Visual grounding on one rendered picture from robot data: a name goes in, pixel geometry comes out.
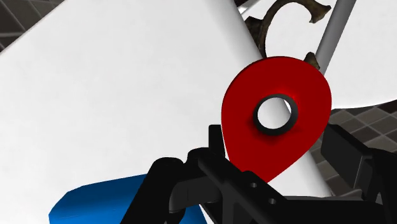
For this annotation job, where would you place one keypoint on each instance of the brown curved ornament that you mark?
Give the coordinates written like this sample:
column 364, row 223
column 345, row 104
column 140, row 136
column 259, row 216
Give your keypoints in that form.
column 263, row 28

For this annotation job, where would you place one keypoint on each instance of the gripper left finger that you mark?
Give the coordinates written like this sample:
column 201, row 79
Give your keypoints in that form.
column 161, row 189

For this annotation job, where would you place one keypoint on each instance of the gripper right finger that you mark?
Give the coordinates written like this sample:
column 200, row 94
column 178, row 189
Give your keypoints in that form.
column 366, row 167

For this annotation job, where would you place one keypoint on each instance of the grey rod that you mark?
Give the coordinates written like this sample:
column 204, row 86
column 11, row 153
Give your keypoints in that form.
column 335, row 31

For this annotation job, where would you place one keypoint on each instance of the blue box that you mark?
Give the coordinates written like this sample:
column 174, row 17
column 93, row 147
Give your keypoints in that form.
column 99, row 201

